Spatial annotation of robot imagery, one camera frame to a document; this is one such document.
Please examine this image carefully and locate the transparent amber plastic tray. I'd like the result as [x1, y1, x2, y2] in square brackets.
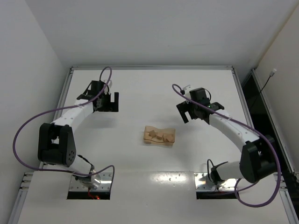
[143, 126, 176, 147]

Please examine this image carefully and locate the wooden block letter D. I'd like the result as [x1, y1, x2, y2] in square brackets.
[149, 130, 156, 138]

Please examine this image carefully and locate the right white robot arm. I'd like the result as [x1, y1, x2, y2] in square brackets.
[177, 85, 277, 184]

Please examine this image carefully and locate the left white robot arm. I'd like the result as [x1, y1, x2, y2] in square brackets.
[38, 80, 119, 190]

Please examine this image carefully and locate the plain wooden block lower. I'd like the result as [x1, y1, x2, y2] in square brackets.
[163, 134, 173, 142]

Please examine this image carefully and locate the plain wooden block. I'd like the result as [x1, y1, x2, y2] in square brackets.
[163, 134, 173, 142]
[156, 133, 164, 140]

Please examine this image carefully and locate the plain wooden block upper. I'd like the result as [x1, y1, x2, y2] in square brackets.
[156, 133, 164, 140]

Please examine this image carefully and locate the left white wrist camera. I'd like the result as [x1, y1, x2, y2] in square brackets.
[104, 80, 112, 94]

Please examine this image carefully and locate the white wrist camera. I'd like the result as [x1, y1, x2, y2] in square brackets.
[104, 80, 112, 94]
[181, 85, 192, 97]

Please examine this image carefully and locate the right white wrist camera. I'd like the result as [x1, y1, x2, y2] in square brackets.
[181, 85, 192, 97]

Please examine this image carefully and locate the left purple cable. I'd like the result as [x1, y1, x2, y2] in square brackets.
[13, 66, 115, 176]

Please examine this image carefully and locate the purple cable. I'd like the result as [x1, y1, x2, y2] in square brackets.
[172, 84, 282, 207]
[13, 66, 115, 176]

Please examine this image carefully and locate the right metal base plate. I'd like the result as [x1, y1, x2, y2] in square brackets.
[194, 172, 237, 193]

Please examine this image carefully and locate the metal base plate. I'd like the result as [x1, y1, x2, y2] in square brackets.
[69, 173, 113, 192]
[194, 172, 237, 193]

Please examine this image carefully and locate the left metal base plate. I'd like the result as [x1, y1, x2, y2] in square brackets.
[69, 173, 113, 192]

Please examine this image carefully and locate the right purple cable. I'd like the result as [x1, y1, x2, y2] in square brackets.
[172, 84, 282, 207]

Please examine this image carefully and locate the black wall cable with plug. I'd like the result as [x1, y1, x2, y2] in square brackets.
[251, 68, 277, 103]

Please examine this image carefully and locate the aluminium table frame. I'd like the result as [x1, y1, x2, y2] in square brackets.
[17, 66, 298, 224]

